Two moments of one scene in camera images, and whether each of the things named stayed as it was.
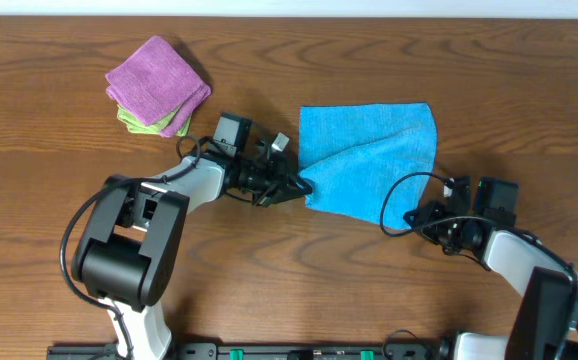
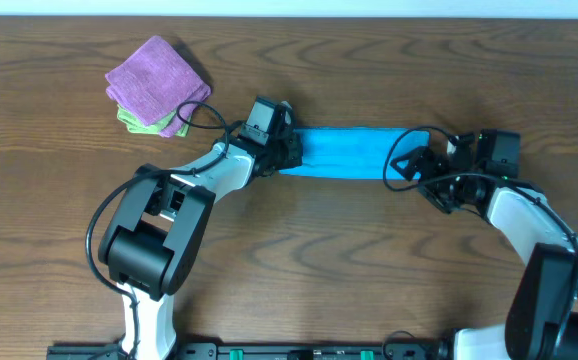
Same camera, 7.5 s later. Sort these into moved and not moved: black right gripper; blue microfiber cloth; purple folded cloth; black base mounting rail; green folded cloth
Moved: blue microfiber cloth; black right gripper
Not moved: black base mounting rail; green folded cloth; purple folded cloth
